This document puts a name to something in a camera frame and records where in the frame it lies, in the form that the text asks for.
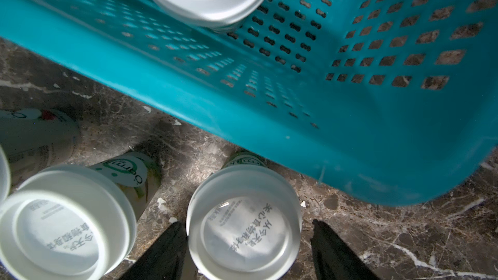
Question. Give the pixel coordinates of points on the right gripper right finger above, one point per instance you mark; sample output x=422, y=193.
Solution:
x=333, y=258

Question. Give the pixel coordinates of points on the teal plastic basket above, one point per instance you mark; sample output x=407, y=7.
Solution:
x=391, y=101

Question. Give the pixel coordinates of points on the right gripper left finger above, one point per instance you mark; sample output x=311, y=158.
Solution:
x=164, y=259

